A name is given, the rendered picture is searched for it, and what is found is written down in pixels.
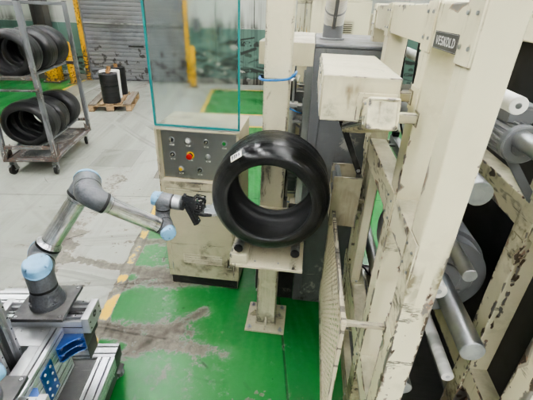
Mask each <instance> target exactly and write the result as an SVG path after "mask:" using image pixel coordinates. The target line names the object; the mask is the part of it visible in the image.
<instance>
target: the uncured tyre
mask: <svg viewBox="0 0 533 400"><path fill-rule="evenodd" d="M240 150H242V156H241V157H240V158H238V159H237V160H234V161H233V162H231V158H230V156H232V155H233V154H235V153H237V152H238V151H240ZM262 165H270V166H276V167H281V168H284V169H286V170H287V171H290V172H292V173H293V174H295V175H296V176H297V177H298V178H299V179H300V180H301V181H302V182H303V183H304V185H305V186H306V188H307V190H308V193H307V195H306V196H305V197H304V198H303V199H302V200H301V201H300V202H299V203H298V204H296V205H295V206H292V207H290V208H287V209H283V210H270V209H266V208H263V207H261V206H258V205H257V204H255V203H254V202H253V201H251V200H250V199H249V198H248V197H247V195H246V194H245V193H244V192H243V190H242V188H241V185H240V181H239V174H240V173H242V172H243V171H246V170H247V169H249V168H251V167H257V166H262ZM212 198H213V206H214V209H215V211H216V213H217V216H218V217H219V219H220V221H221V223H222V224H223V225H224V227H225V228H226V229H227V230H228V231H229V232H230V233H231V234H233V235H234V236H235V237H237V238H239V239H240V240H242V241H244V242H246V243H248V244H251V245H254V246H257V247H260V248H287V247H290V246H293V245H295V244H299V243H301V242H302V241H304V240H306V239H308V238H309V237H311V236H312V235H313V234H314V233H315V232H316V231H317V230H318V229H319V227H320V226H321V224H322V223H323V221H324V219H325V217H326V215H327V213H328V208H329V204H330V186H329V177H328V169H327V167H326V164H325V162H324V160H323V158H322V157H321V155H320V153H319V152H318V151H317V150H316V149H315V148H314V147H313V146H312V145H311V144H310V143H309V142H308V141H306V140H305V139H303V138H301V137H300V136H298V135H295V134H293V133H289V132H286V131H281V130H263V131H258V132H256V133H252V134H249V135H247V136H245V137H243V138H242V139H240V140H238V141H237V142H236V143H235V144H234V145H233V146H232V147H231V148H230V149H229V150H228V152H227V153H226V155H225V157H224V158H223V160H222V161H221V163H220V165H219V167H218V168H217V170H216V173H215V175H214V177H213V185H212Z"/></svg>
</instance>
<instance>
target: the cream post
mask: <svg viewBox="0 0 533 400"><path fill-rule="evenodd" d="M296 4H297V0H266V34H265V59H264V79H285V78H289V77H290V76H291V75H292V65H293V42H294V30H295V17H296ZM290 89H291V79H290V80H287V81H281V82H264V84H263V130H281V131H286V132H288V124H289V112H290ZM285 173H286V169H284V168H281V167H276V166H270V165H262V166H261V183H260V205H261V206H273V207H282V208H283V197H284V185H285ZM277 292H278V271H269V270H261V269H258V283H257V308H256V321H257V322H263V323H264V320H265V317H266V323H271V324H274V321H275V311H276V305H277Z"/></svg>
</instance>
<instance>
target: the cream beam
mask: <svg viewBox="0 0 533 400"><path fill-rule="evenodd" d="M319 60H320V66H319V74H318V80H317V81H316V82H317V90H318V91H317V93H318V100H317V102H318V103H319V95H320V104H319V111H318V115H319V119H320V120H328V121H350V122H359V117H361V112H362V103H363V100H366V99H368V98H369V97H381V98H400V95H401V88H402V83H403V79H402V78H401V77H400V76H399V75H397V74H396V73H395V72H394V71H392V70H391V69H390V68H389V67H387V66H386V65H385V64H384V63H383V62H381V61H380V60H379V59H378V58H377V57H376V56H359V55H344V54H327V53H321V56H320V57H319ZM320 85H321V89H320Z"/></svg>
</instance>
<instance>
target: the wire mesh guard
mask: <svg viewBox="0 0 533 400"><path fill-rule="evenodd" d="M332 227H333V228H332ZM330 234H331V235H330ZM332 241H333V242H332ZM334 245H335V247H334ZM333 251H334V252H333ZM329 253H330V254H329ZM332 256H333V257H332ZM331 261H332V263H331ZM334 262H335V263H334ZM329 267H331V268H329ZM333 268H334V269H333ZM335 270H336V271H335ZM332 272H333V274H332ZM335 275H336V276H335ZM331 277H332V279H331ZM336 278H337V280H336ZM333 280H335V282H334V281H333ZM329 282H330V283H329ZM333 285H334V287H333ZM328 287H330V289H327V290H325V289H326V288H328ZM337 287H338V290H337ZM335 289H336V290H335ZM332 290H333V292H332ZM336 292H337V294H336ZM326 293H327V294H326ZM334 293H335V295H334ZM319 294H320V296H319V342H320V400H332V393H333V389H334V385H335V380H336V372H337V368H338V364H339V357H340V353H341V348H342V343H343V336H344V332H345V328H346V324H347V320H346V312H345V304H344V295H343V280H342V271H341V263H340V255H339V240H338V232H337V223H336V211H335V210H333V211H332V225H329V226H328V234H327V240H326V245H325V252H324V262H323V268H322V275H321V281H320V291H319ZM331 294H332V296H331ZM338 297H339V300H338ZM333 298H334V299H335V300H333ZM336 298H337V299H336ZM330 299H331V301H330ZM337 302H338V305H337ZM328 303H329V304H330V305H329V304H328ZM332 303H333V304H334V305H332ZM325 308H329V310H324V309H325ZM332 308H333V310H332ZM335 308H336V311H335ZM338 312H339V314H340V315H339V316H338ZM325 313H327V314H325ZM331 313H332V315H331ZM334 313H335V316H334ZM336 314H337V316H336ZM330 318H331V319H332V320H331V319H330ZM333 318H334V321H333ZM337 320H338V321H337ZM339 320H340V322H341V323H339ZM329 322H330V323H331V324H329ZM332 322H333V325H332ZM322 324H323V325H322ZM335 324H336V326H335ZM337 325H338V328H337ZM328 326H329V328H330V329H329V328H328ZM323 329H324V330H323ZM332 329H333V330H332ZM327 330H328V333H327V332H326V331H327ZM336 330H337V333H336ZM338 331H339V332H338ZM323 333H324V334H326V335H327V337H326V336H325V335H324V334H323ZM334 335H335V338H334ZM331 339H332V341H331ZM333 339H334V343H333ZM329 343H331V346H330V344H329ZM332 344H333V347H332ZM335 347H336V350H335ZM329 348H330V351H329ZM334 351H335V355H334ZM328 352H329V355H328ZM327 355H328V358H327ZM325 359H326V360H327V362H326V360H325ZM323 361H324V362H325V364H326V367H325V365H324V363H323ZM331 361H332V363H331ZM330 364H331V368H330ZM329 369H330V373H329ZM328 374H329V377H328ZM327 383H328V385H327ZM326 387H327V390H326ZM325 391H326V394H325ZM324 396H325V399H324Z"/></svg>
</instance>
